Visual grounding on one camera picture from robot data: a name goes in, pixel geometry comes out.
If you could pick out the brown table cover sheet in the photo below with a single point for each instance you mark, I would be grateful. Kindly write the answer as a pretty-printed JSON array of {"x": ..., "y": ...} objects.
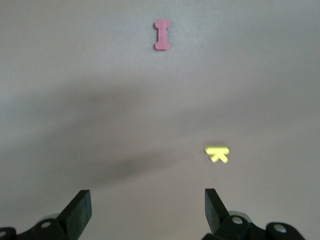
[{"x": 75, "y": 75}]

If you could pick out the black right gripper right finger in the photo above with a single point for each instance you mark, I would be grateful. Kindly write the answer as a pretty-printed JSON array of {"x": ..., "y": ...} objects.
[{"x": 215, "y": 212}]

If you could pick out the yellow foam letter K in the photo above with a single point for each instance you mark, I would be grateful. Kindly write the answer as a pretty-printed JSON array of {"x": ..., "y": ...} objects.
[{"x": 217, "y": 152}]

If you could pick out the red foam letter I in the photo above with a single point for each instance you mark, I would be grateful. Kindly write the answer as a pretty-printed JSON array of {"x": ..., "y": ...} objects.
[{"x": 162, "y": 35}]

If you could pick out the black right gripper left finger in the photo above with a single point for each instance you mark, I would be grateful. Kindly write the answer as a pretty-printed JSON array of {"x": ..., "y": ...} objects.
[{"x": 80, "y": 212}]

